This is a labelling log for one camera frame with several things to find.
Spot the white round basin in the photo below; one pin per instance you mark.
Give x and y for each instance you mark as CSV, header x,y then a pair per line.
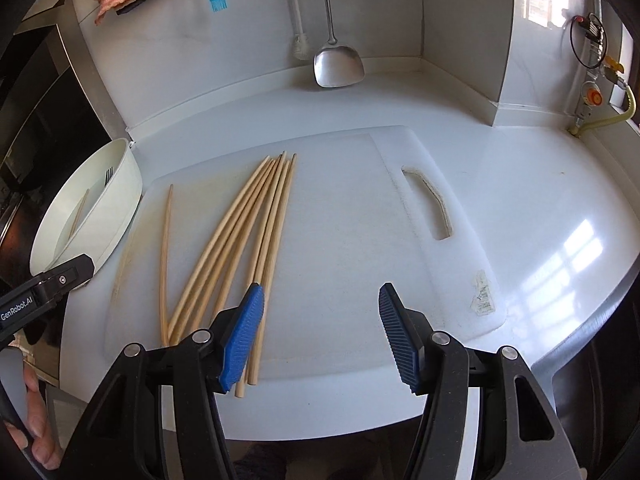
x,y
105,218

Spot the person's left hand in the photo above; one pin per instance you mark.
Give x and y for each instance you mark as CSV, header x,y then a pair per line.
x,y
44,447

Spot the metal fork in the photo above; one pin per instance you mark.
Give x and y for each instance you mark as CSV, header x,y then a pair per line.
x,y
108,175

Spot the wooden chopstick in basin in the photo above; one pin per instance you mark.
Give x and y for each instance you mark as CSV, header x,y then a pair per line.
x,y
78,213

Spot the steel spatula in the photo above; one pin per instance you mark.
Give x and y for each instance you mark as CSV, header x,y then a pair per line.
x,y
336,65

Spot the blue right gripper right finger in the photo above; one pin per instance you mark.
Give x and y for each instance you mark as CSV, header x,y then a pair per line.
x,y
405,330

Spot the white bottle brush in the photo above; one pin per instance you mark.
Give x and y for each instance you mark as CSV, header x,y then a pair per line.
x,y
301,47

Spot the white plastic cutting board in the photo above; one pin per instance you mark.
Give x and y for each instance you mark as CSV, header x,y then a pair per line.
x,y
367,207

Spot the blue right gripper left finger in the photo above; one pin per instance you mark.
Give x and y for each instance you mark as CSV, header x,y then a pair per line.
x,y
237,329

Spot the gas valve with red knob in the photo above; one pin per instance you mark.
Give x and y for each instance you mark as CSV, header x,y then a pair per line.
x,y
590,97

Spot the black induction cooktop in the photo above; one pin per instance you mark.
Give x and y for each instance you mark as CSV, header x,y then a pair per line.
x,y
48,128

